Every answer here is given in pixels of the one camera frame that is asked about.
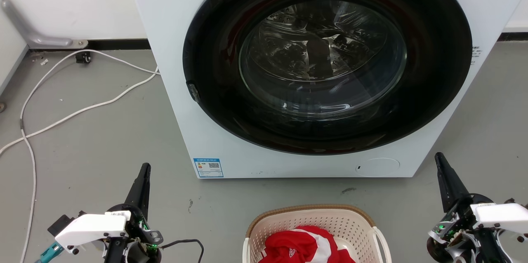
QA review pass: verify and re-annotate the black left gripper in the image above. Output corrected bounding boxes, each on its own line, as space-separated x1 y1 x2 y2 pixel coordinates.
103 163 164 263

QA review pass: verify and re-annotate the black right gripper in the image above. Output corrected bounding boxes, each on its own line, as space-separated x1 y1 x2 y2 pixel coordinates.
427 152 502 263

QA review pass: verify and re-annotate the beige plastic laundry basket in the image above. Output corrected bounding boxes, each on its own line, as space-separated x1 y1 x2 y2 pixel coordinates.
242 204 392 263

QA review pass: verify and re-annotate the blue energy label sticker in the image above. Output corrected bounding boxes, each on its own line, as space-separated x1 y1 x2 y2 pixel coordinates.
193 157 224 178

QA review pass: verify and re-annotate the round white filter cover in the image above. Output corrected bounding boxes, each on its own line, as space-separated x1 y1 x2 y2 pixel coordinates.
355 157 401 177

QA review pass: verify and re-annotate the red and white garment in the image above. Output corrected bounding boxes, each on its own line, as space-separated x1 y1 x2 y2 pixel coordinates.
258 225 356 263

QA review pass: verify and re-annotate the black round washer door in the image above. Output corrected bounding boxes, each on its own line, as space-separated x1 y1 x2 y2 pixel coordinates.
182 0 473 156

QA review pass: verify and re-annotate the white front-load washing machine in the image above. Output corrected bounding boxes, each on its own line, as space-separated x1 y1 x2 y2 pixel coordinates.
124 0 528 179

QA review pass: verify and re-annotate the stainless steel washer drum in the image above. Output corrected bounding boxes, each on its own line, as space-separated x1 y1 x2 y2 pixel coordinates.
238 0 408 122

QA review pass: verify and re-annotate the thin black left gripper cable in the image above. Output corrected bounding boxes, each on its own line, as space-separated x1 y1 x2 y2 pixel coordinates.
159 239 205 263

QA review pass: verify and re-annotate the white power cable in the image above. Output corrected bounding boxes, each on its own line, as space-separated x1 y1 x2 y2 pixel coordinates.
0 72 160 156

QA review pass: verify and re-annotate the long white looping cable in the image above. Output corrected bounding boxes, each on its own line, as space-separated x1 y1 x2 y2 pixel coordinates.
19 49 160 263

